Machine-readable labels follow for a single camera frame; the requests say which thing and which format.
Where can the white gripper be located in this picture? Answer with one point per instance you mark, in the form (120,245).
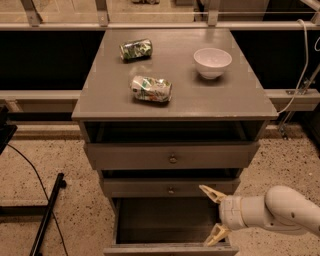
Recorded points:
(230,212)

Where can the grey drawer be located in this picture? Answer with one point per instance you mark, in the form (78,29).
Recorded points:
(167,182)
(166,227)
(169,145)

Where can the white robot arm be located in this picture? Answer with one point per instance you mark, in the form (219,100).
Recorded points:
(281,210)

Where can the grey wooden drawer cabinet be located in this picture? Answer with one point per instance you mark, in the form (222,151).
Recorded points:
(237,95)

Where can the light green crushed can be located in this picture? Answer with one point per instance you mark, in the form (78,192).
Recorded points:
(151,89)

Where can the white ceramic bowl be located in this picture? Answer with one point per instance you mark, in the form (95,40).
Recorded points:
(211,63)

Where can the black stand leg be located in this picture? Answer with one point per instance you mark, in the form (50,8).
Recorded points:
(48,212)

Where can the dark green crushed can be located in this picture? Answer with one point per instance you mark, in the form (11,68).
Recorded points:
(136,49)

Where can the black equipment on left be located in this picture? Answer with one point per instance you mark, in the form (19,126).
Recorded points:
(6,130)

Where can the metal railing frame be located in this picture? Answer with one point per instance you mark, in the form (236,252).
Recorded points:
(102,14)

